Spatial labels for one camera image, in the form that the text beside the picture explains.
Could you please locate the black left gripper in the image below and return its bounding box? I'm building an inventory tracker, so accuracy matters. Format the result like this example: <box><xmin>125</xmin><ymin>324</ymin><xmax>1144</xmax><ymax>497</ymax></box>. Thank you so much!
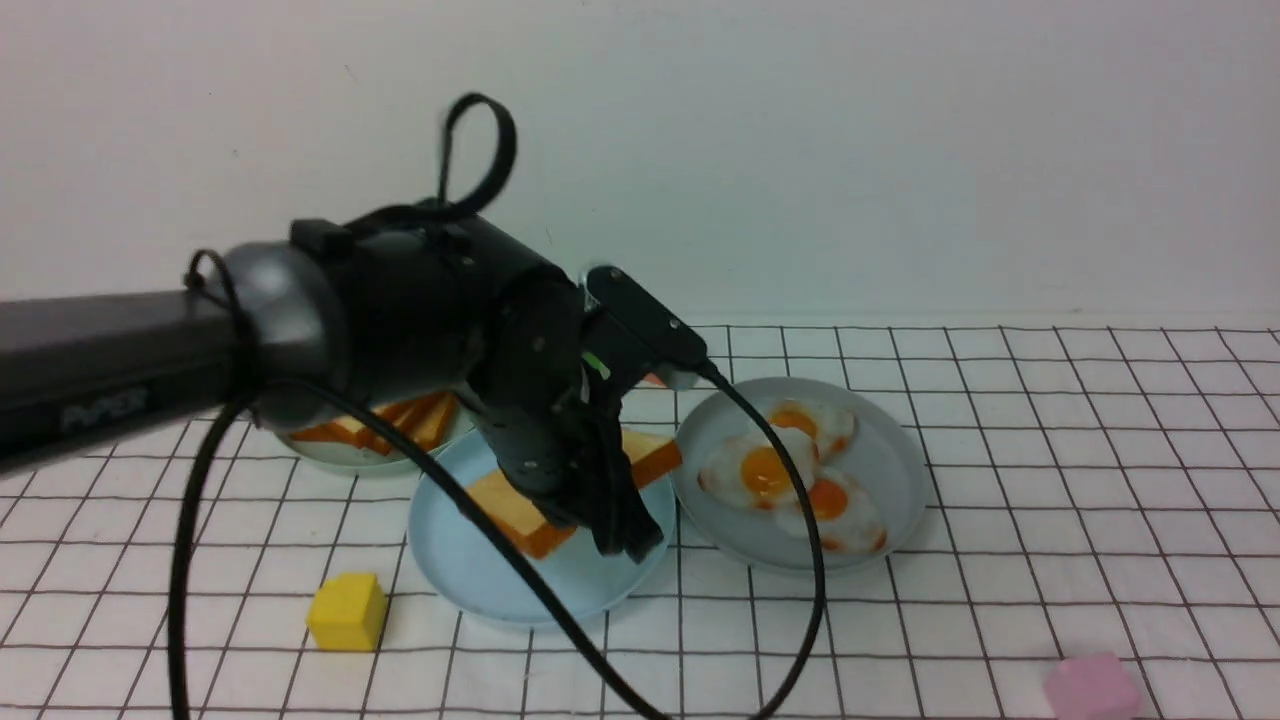
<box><xmin>470</xmin><ymin>275</ymin><xmax>664</xmax><ymax>561</ymax></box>

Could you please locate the fried egg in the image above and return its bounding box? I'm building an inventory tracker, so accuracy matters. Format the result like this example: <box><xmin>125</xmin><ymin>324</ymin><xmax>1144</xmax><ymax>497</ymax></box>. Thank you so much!
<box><xmin>698</xmin><ymin>427</ymin><xmax>817</xmax><ymax>511</ymax></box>
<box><xmin>760</xmin><ymin>468</ymin><xmax>888</xmax><ymax>553</ymax></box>
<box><xmin>764</xmin><ymin>398</ymin><xmax>859</xmax><ymax>461</ymax></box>

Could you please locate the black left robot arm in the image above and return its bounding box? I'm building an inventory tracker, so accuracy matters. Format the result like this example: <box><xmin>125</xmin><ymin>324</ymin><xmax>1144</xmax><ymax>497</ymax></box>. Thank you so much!
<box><xmin>1</xmin><ymin>208</ymin><xmax>663</xmax><ymax>561</ymax></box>

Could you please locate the light blue plate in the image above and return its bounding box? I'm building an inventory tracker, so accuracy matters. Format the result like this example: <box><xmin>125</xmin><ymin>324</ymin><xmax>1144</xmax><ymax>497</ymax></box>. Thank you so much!
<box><xmin>407</xmin><ymin>430</ymin><xmax>677</xmax><ymax>626</ymax></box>

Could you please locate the grey plate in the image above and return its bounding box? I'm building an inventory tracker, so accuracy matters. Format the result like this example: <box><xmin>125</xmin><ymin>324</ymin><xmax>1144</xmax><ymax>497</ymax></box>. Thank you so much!
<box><xmin>675</xmin><ymin>377</ymin><xmax>928</xmax><ymax>577</ymax></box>

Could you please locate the yellow block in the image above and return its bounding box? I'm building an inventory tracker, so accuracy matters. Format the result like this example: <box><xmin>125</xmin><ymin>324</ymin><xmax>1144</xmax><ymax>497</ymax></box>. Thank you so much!
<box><xmin>305</xmin><ymin>573</ymin><xmax>389</xmax><ymax>653</ymax></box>

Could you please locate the pale green plate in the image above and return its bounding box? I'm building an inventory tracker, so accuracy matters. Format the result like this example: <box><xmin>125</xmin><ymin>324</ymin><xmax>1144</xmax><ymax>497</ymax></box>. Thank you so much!
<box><xmin>275</xmin><ymin>404</ymin><xmax>474</xmax><ymax>477</ymax></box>

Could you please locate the white grid tablecloth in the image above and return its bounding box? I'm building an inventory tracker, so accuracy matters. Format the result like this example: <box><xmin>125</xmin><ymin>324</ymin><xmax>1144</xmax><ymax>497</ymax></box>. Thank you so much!
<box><xmin>1</xmin><ymin>324</ymin><xmax>1279</xmax><ymax>719</ymax></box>

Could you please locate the pink cube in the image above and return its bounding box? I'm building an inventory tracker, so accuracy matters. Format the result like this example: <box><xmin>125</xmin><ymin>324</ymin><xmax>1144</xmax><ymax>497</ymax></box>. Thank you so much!
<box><xmin>1043</xmin><ymin>652</ymin><xmax>1142</xmax><ymax>719</ymax></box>

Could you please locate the black camera cable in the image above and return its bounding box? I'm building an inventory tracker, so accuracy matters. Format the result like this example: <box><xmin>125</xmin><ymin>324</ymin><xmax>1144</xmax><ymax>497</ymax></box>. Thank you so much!
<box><xmin>168</xmin><ymin>92</ymin><xmax>827</xmax><ymax>720</ymax></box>

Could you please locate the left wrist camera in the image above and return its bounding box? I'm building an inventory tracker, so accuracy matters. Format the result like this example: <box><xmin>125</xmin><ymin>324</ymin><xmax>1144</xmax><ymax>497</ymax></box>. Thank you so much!
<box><xmin>581</xmin><ymin>264</ymin><xmax>708</xmax><ymax>396</ymax></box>

